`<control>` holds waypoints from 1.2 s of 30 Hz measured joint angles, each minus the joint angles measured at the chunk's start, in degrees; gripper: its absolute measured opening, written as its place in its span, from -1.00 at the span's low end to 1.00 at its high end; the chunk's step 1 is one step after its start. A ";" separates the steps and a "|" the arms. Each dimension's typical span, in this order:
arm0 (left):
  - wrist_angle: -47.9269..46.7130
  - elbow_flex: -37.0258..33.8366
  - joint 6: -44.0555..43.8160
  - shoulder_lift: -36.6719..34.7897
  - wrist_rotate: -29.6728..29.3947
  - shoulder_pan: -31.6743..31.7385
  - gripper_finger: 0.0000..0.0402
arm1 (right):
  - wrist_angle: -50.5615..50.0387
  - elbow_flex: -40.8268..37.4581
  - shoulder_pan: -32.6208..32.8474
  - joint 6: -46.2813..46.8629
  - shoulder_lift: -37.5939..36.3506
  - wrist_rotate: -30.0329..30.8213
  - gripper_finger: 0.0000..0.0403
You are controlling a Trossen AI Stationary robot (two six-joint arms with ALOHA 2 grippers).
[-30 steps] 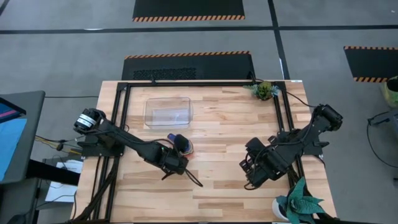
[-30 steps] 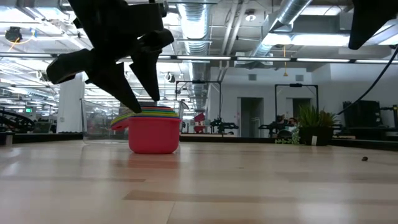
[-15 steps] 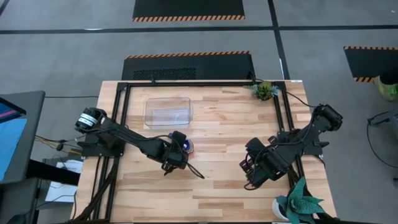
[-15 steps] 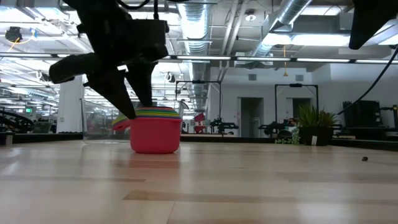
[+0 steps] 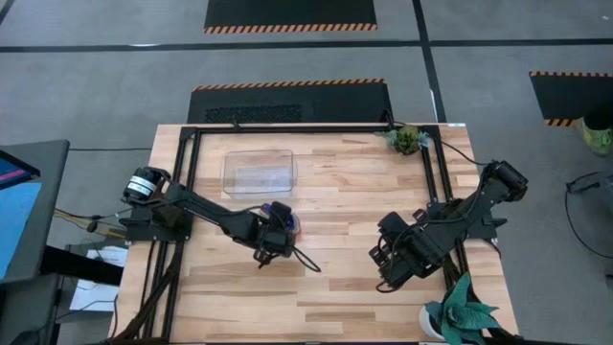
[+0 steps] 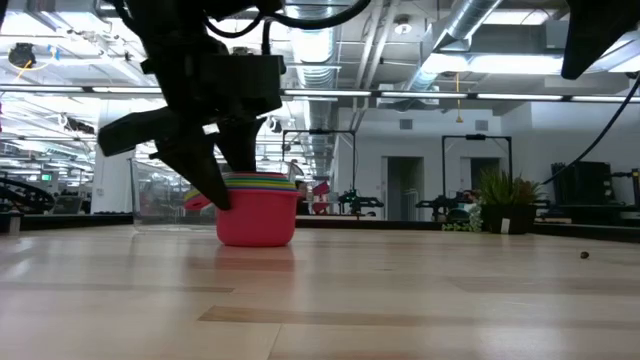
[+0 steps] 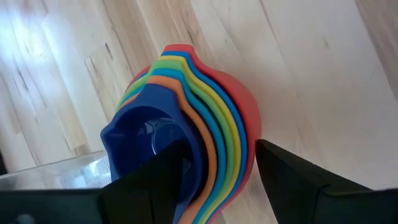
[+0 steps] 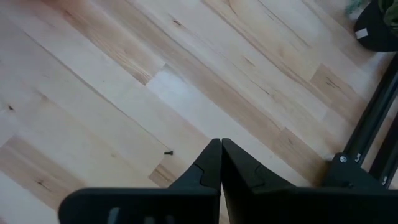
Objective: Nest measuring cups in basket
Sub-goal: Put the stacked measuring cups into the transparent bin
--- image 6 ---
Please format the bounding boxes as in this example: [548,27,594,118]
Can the white pillar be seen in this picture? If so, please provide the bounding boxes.
[90,98,137,215]

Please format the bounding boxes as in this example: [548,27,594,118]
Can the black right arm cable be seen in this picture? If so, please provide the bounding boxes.
[542,74,640,186]

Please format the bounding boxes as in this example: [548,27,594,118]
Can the green plant in dark pot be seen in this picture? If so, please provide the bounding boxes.
[442,168,546,235]

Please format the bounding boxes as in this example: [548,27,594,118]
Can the yellow hanging ceiling cord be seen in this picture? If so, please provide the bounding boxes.
[454,72,464,124]

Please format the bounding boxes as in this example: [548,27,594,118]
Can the red measuring cup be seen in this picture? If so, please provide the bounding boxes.
[183,188,301,248]

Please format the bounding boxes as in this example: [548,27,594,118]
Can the black background machine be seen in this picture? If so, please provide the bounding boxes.
[0,177,54,214]

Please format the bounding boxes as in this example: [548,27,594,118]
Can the linear ceiling light bar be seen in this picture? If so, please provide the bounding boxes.
[0,85,640,103]

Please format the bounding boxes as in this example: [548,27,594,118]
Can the black background equipment rack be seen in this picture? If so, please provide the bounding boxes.
[551,160,615,211]

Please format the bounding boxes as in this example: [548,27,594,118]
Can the black background station frame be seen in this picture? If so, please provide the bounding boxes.
[441,133,513,199]
[282,128,357,221]

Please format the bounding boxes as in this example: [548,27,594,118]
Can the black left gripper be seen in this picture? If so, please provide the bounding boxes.
[97,47,286,211]

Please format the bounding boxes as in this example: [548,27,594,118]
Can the black ceiling dome camera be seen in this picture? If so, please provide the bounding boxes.
[7,42,36,69]

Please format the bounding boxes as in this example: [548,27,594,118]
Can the silver ribbed ceiling duct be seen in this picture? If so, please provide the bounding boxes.
[407,0,504,94]
[287,0,337,174]

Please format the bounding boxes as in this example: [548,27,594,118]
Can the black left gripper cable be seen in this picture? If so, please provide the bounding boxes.
[202,0,372,56]

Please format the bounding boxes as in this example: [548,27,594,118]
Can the black aluminium table frame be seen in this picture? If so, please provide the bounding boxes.
[0,212,640,244]

